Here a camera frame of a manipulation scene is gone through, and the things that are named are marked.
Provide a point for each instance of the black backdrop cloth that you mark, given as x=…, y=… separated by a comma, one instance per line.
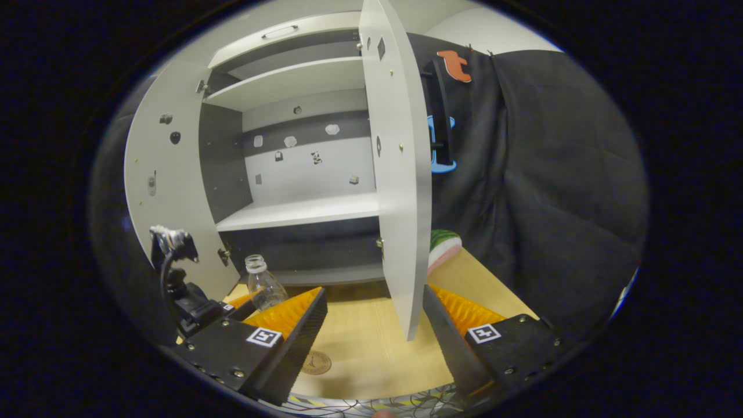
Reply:
x=551, y=174

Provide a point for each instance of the white and grey cabinet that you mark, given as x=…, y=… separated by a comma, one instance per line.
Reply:
x=302, y=212

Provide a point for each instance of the white cabinet door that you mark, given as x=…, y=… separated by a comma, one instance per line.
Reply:
x=400, y=203
x=174, y=220

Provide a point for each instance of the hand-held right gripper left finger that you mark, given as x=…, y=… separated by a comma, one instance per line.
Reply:
x=296, y=354

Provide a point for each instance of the metal door hinge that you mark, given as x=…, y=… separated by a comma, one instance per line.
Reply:
x=380, y=247
x=202, y=87
x=224, y=256

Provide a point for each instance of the watermelon slice toy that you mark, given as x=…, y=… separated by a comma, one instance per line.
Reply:
x=444, y=247

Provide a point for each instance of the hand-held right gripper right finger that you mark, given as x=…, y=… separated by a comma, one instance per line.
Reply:
x=450, y=348

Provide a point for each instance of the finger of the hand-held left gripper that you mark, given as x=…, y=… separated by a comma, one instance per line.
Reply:
x=229, y=306

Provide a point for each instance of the round brown coaster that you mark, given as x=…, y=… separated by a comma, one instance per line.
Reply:
x=316, y=363

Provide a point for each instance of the clear plastic bottle green label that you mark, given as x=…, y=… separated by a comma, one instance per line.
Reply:
x=264, y=287

